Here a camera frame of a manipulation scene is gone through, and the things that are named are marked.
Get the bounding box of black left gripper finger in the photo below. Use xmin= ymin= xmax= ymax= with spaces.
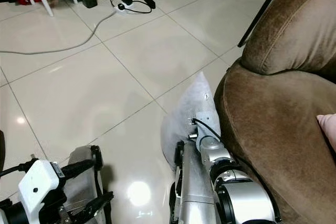
xmin=60 ymin=159 xmax=96 ymax=179
xmin=73 ymin=191 xmax=115 ymax=224

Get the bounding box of brown velvet sofa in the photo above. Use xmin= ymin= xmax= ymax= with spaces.
xmin=214 ymin=0 xmax=336 ymax=224

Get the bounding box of dark round object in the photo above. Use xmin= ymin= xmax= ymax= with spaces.
xmin=0 ymin=130 xmax=6 ymax=168

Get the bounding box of white power strip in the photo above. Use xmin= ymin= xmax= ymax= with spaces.
xmin=116 ymin=2 xmax=133 ymax=13

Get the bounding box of black slanted pole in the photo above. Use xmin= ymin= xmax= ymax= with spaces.
xmin=237 ymin=0 xmax=293 ymax=48

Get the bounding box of pink cushion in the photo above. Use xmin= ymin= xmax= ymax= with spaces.
xmin=316 ymin=113 xmax=336 ymax=152

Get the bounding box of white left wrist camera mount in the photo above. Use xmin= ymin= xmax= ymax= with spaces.
xmin=18 ymin=159 xmax=67 ymax=217

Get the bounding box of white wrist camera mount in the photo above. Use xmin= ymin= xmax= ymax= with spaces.
xmin=191 ymin=92 xmax=221 ymax=135
xmin=18 ymin=159 xmax=67 ymax=217

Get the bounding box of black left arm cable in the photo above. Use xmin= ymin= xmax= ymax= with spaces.
xmin=0 ymin=161 xmax=33 ymax=178

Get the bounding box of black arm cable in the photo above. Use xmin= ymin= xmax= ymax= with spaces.
xmin=0 ymin=161 xmax=33 ymax=178
xmin=192 ymin=118 xmax=223 ymax=142

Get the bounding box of grey power cable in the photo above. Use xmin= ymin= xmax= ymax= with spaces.
xmin=0 ymin=10 xmax=119 ymax=56

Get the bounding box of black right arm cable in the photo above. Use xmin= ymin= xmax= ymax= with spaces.
xmin=192 ymin=118 xmax=223 ymax=142

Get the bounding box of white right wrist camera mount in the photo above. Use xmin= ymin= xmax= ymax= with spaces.
xmin=191 ymin=92 xmax=221 ymax=135

